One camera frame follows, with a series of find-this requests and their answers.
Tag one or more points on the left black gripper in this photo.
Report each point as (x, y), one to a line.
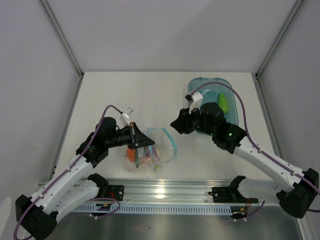
(137, 138)

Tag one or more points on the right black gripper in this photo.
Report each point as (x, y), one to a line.
(183, 120)

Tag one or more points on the orange toy pumpkin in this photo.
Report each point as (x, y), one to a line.
(131, 154)

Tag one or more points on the peach toy egg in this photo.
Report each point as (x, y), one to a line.
(143, 161)

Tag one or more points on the purple toy eggplant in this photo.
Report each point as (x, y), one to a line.
(153, 154)

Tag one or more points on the clear zip bag blue zipper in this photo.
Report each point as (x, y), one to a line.
(163, 141)

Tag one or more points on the light green toy vegetable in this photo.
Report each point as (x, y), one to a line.
(223, 103)

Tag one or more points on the white toy onion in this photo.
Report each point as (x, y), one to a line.
(158, 152)

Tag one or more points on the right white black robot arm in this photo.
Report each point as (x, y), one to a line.
(293, 188)

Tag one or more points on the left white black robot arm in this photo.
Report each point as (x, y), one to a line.
(40, 213)

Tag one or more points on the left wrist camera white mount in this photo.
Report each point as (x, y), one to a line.
(125, 116)

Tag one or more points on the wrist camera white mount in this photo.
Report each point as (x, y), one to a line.
(194, 100)
(125, 116)

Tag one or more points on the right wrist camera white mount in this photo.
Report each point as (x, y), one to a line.
(194, 100)

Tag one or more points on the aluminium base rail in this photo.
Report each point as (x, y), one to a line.
(167, 191)

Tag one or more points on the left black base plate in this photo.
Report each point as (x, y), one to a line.
(111, 191)

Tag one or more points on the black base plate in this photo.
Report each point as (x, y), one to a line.
(229, 195)
(111, 191)

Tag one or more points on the slotted grey cable duct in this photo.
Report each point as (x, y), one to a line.
(166, 209)

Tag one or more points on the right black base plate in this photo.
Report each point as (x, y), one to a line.
(229, 195)

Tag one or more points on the right side aluminium rail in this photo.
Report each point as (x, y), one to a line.
(267, 117)

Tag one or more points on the left aluminium frame post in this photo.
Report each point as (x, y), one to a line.
(53, 21)

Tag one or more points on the aluminium frame post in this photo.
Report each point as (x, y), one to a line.
(53, 21)
(284, 29)

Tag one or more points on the right aluminium frame post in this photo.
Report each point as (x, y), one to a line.
(284, 29)

